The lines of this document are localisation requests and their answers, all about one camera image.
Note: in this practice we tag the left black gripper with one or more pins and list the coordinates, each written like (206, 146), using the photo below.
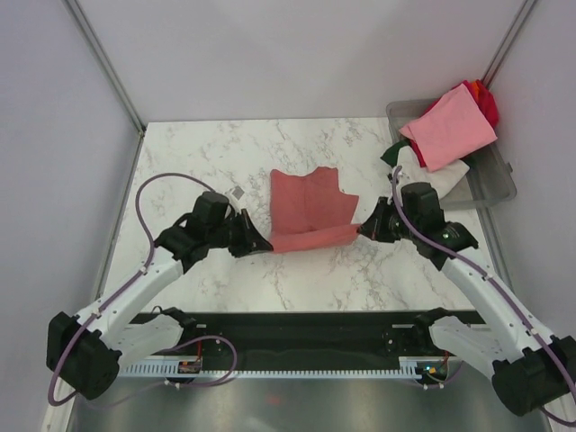
(253, 240)

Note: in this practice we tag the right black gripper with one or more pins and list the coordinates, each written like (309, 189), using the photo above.
(373, 228)

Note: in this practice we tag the salmon red t shirt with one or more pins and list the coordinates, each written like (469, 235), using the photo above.
(310, 211)

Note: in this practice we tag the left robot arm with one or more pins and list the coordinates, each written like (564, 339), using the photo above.
(88, 349)

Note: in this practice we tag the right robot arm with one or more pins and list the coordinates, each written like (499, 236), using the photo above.
(527, 364)

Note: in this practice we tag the white t shirt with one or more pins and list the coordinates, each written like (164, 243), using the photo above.
(443, 180)

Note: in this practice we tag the dark green t shirt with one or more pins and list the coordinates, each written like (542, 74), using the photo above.
(391, 154)

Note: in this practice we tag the grey translucent plastic bin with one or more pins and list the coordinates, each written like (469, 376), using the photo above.
(487, 183)

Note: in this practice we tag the light pink t shirt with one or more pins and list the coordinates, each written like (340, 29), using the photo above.
(447, 132)

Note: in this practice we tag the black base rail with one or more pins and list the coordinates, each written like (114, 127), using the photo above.
(306, 340)

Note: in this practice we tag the white slotted cable duct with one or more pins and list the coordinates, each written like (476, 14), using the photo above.
(162, 367)

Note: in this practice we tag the right aluminium frame post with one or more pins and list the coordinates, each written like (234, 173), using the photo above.
(508, 41)

